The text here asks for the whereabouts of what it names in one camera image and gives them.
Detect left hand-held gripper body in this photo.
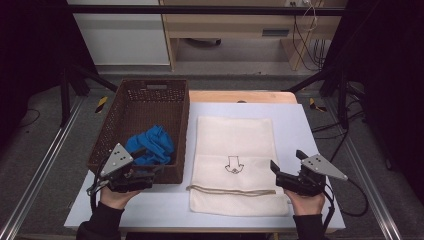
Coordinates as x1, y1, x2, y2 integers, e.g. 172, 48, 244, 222
99, 143, 156, 194

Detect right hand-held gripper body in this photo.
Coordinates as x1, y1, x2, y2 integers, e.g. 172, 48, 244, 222
275, 153, 349, 197

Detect blue cloth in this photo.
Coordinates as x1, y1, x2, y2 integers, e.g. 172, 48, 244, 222
124, 124, 176, 167

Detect brown woven basket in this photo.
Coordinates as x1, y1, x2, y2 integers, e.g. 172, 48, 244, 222
86, 78, 191, 185

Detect cream drawstring bag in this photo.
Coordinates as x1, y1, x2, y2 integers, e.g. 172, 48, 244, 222
186, 115, 290, 217

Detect person's right hand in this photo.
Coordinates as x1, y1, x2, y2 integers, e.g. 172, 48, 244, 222
284, 189, 326, 217

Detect person's left hand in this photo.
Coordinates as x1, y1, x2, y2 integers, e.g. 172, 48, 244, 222
99, 186, 141, 210

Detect white board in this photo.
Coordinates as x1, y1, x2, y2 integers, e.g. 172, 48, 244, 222
63, 101, 346, 231

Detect yellow black tape piece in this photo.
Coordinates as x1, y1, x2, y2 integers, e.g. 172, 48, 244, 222
308, 97, 328, 113
94, 95, 110, 114

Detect black metal stand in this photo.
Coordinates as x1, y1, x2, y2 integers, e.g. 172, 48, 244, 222
286, 63, 365, 130
59, 63, 118, 128

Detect white cabinet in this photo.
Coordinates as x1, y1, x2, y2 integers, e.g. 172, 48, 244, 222
66, 0, 171, 66

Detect light wooden desk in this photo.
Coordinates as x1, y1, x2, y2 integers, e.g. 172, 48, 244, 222
159, 0, 348, 72

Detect black horizontal bar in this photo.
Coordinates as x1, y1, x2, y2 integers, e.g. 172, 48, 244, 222
66, 4, 348, 16

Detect right hand-held gripper cable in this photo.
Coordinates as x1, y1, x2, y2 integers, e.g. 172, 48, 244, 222
321, 188, 336, 234

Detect hand-held gripper cable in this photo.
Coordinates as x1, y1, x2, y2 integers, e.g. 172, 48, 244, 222
87, 159, 111, 214
321, 188, 336, 234

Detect left hand-held gripper cable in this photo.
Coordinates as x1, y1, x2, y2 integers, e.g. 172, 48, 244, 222
87, 159, 111, 214

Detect black floor cables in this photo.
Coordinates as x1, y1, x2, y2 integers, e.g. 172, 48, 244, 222
311, 99, 365, 141

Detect aluminium rail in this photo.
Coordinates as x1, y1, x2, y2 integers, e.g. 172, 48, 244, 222
324, 98, 403, 240
0, 96, 85, 240

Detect black looping floor cable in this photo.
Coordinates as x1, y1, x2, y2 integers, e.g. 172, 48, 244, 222
328, 128, 370, 218

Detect thin black floor cable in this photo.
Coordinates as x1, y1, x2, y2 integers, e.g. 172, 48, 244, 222
18, 108, 42, 129

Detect black hanging cables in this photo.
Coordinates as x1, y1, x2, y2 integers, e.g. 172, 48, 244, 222
292, 14, 327, 72

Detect white hanging cable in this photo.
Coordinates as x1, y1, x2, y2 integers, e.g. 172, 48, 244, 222
301, 0, 319, 33

